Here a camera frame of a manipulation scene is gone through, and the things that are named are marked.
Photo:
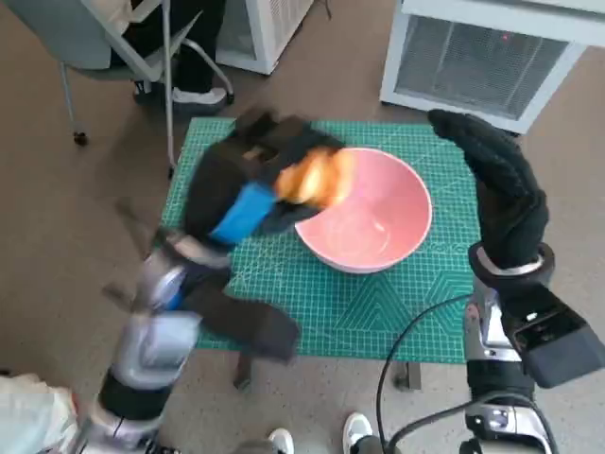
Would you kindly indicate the grey chair with metal frame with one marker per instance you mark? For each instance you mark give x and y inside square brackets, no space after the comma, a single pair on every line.
[71,38]

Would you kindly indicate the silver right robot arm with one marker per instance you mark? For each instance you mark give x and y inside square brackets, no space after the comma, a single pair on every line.
[491,378]

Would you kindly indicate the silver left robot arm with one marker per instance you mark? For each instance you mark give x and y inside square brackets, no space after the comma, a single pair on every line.
[151,340]

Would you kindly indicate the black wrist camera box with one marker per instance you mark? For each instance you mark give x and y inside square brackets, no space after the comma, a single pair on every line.
[558,340]
[246,321]

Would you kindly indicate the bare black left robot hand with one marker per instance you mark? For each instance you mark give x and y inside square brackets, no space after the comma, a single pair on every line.
[227,189]

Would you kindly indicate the person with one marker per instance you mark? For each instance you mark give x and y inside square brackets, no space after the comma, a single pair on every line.
[33,411]
[357,430]
[196,57]

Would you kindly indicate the pink bowl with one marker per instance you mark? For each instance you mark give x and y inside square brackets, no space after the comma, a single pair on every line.
[378,203]

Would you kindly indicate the striped orange bread loaf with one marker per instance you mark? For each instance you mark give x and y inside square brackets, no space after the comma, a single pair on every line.
[316,179]

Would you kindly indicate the small white mesh cabinet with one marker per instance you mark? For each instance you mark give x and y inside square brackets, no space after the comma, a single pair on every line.
[260,28]

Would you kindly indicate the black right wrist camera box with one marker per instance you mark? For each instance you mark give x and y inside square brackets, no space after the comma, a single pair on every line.
[558,340]

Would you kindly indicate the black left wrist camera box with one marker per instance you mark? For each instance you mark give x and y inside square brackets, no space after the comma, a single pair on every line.
[246,321]

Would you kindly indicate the large white mesh cabinet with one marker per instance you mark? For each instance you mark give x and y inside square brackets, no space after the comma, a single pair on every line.
[472,61]

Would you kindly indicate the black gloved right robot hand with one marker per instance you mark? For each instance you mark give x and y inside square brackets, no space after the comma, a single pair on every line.
[510,198]

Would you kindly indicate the dark table leg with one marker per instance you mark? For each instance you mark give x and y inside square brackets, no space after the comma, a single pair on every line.
[243,373]
[409,376]

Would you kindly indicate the green cutting mat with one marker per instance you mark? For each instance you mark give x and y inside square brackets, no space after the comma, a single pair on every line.
[378,307]

